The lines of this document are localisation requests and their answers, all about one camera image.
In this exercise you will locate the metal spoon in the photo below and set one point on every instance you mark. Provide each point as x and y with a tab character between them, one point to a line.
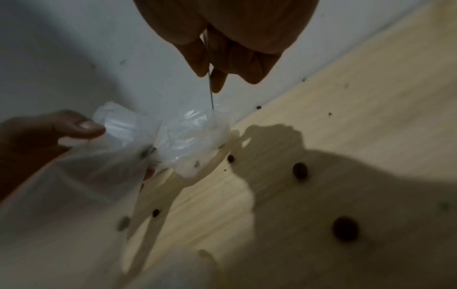
210	96

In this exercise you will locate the person's left hand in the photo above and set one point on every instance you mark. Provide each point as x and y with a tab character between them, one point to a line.
32	135

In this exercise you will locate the person's right hand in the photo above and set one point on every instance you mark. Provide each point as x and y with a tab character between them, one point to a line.
232	22

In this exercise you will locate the translucent plastic bowl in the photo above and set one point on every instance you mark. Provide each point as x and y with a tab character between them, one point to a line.
192	141

